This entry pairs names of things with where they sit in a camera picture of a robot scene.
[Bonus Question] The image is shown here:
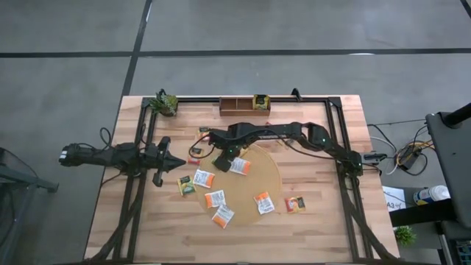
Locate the wooden three-compartment organiser box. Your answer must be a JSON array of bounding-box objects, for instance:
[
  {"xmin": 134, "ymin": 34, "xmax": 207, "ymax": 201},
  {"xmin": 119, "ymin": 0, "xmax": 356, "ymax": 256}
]
[{"xmin": 219, "ymin": 96, "xmax": 272, "ymax": 118}]

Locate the dark grey cart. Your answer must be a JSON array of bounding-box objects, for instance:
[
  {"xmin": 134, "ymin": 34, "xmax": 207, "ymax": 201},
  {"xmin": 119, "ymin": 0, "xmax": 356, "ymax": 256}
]
[{"xmin": 425, "ymin": 111, "xmax": 471, "ymax": 229}]

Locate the round woven straw placemat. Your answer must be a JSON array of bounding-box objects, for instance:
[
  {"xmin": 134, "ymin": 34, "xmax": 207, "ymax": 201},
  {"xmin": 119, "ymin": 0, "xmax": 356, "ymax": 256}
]
[{"xmin": 194, "ymin": 143, "xmax": 283, "ymax": 227}]

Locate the black power cable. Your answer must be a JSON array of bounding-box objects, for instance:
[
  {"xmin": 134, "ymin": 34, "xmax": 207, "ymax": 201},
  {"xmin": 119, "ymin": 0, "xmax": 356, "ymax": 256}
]
[{"xmin": 366, "ymin": 118, "xmax": 427, "ymax": 128}]

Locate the grey metal stand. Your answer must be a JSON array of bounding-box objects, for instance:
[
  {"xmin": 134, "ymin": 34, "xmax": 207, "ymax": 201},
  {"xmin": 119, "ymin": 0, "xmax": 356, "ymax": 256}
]
[{"xmin": 0, "ymin": 146, "xmax": 60, "ymax": 265}]

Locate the black pole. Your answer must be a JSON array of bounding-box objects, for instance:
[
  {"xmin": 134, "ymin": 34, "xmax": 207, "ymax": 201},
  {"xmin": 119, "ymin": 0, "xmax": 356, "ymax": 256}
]
[{"xmin": 441, "ymin": 102, "xmax": 471, "ymax": 128}]

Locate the black shelf board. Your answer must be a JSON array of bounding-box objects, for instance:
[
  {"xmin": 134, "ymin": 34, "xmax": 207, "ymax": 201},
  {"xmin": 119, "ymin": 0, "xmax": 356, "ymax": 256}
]
[{"xmin": 389, "ymin": 198, "xmax": 457, "ymax": 227}]

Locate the black base connector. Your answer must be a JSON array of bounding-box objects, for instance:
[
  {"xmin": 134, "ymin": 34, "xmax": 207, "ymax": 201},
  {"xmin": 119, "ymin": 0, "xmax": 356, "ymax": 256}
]
[{"xmin": 362, "ymin": 152, "xmax": 388, "ymax": 165}]

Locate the small potted succulent plant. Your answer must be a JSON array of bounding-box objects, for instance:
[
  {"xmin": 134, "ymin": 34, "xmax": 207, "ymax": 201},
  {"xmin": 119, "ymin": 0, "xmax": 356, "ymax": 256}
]
[{"xmin": 149, "ymin": 89, "xmax": 179, "ymax": 118}]

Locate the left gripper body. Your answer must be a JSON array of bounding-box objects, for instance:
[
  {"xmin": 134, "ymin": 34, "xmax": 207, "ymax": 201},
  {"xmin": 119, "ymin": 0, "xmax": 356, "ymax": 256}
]
[{"xmin": 146, "ymin": 136, "xmax": 172, "ymax": 188}]

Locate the small green potted plant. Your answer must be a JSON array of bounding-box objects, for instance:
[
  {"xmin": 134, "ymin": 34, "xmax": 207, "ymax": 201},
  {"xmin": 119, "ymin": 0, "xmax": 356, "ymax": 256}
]
[{"xmin": 393, "ymin": 225, "xmax": 418, "ymax": 247}]

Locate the white plastic bottle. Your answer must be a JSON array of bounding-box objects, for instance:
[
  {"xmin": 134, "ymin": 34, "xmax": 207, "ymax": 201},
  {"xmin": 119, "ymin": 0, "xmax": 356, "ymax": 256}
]
[{"xmin": 412, "ymin": 185, "xmax": 450, "ymax": 206}]

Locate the black power brick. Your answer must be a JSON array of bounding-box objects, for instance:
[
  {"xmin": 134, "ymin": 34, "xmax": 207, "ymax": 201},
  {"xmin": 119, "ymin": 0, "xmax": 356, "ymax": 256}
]
[{"xmin": 399, "ymin": 145, "xmax": 420, "ymax": 171}]

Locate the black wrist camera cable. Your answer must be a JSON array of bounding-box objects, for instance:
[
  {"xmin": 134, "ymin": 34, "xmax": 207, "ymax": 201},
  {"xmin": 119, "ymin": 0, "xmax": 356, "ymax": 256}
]
[
  {"xmin": 188, "ymin": 132, "xmax": 218, "ymax": 160},
  {"xmin": 98, "ymin": 127, "xmax": 113, "ymax": 148}
]

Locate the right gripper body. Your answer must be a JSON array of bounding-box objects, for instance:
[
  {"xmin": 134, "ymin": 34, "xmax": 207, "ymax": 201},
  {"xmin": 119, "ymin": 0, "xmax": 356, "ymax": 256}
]
[{"xmin": 212, "ymin": 139, "xmax": 246, "ymax": 160}]

